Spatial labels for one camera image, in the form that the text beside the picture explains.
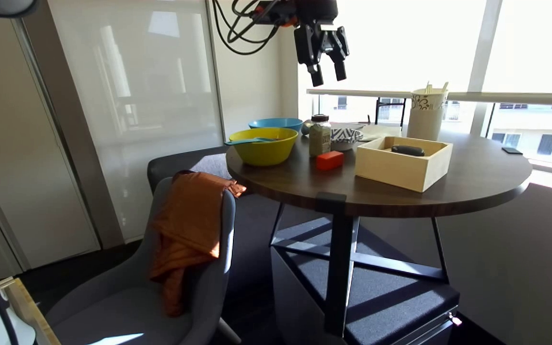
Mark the yellow bowl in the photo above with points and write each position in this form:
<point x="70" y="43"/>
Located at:
<point x="264" y="154"/>

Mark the black chair behind window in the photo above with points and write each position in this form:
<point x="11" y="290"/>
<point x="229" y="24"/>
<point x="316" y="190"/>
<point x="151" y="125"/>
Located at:
<point x="392" y="102"/>

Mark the light wooden box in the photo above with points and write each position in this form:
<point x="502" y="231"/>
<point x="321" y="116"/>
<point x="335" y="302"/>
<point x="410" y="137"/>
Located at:
<point x="392" y="169"/>

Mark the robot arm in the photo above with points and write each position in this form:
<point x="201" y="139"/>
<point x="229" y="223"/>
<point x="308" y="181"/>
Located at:
<point x="316" y="10"/>

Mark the jar with black lid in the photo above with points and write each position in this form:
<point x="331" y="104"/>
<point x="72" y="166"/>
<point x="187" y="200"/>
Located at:
<point x="318" y="120"/>

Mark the small dark jar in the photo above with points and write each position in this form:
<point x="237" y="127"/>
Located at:
<point x="321" y="143"/>

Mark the light wooden frame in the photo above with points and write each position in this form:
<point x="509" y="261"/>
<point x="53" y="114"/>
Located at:
<point x="24" y="307"/>

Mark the orange block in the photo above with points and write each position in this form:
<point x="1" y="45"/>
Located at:
<point x="331" y="162"/>

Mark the orange jacket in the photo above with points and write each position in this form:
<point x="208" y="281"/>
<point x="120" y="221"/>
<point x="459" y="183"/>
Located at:
<point x="187" y="236"/>

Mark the small black flat item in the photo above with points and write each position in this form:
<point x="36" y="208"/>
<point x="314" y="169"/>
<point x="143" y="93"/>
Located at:
<point x="513" y="152"/>

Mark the blue bowl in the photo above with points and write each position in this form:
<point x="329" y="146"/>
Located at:
<point x="277" y="123"/>

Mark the white patterned bowl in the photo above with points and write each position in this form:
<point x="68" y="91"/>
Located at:
<point x="346" y="143"/>

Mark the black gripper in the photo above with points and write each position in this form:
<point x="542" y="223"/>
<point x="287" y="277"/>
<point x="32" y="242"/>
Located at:
<point x="318" y="41"/>

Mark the round dark wooden table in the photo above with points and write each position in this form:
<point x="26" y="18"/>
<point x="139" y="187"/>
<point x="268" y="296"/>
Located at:
<point x="480" y="179"/>

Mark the grey shell chair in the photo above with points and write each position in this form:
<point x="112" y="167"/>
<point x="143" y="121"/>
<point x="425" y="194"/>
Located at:
<point x="130" y="307"/>

